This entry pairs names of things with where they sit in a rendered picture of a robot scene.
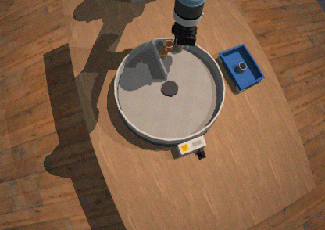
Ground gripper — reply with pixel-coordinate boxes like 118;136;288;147
172;22;197;49

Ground grey metal ring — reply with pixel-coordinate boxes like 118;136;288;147
155;41;164;50
237;62;247;74
173;40;183;51

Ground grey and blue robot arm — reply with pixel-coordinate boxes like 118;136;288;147
173;0;205;27

